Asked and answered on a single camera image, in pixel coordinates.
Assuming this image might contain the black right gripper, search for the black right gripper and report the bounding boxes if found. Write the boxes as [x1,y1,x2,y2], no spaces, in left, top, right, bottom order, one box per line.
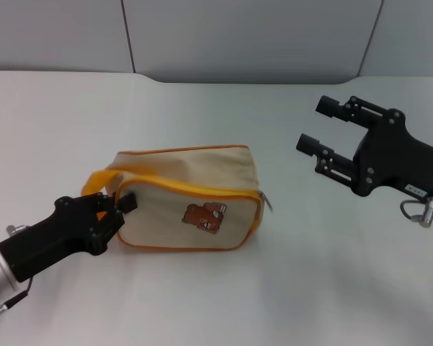
[295,94,433,219]

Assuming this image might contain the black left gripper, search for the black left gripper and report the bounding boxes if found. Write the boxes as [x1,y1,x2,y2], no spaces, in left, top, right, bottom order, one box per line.
[0,192,139,283]

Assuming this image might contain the beige food bag orange trim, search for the beige food bag orange trim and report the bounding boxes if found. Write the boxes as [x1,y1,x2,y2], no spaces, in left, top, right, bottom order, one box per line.
[81,144,275,251]

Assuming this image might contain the silver zipper pull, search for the silver zipper pull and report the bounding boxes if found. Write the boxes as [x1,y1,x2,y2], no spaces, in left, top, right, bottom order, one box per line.
[259,190,275,214]

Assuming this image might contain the left gripper cable connector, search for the left gripper cable connector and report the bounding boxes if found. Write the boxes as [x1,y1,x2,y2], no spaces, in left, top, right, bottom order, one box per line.
[5,223,29,238]

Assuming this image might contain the thin black cable plug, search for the thin black cable plug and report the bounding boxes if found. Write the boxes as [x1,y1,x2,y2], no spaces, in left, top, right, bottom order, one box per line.
[1,276,35,309]

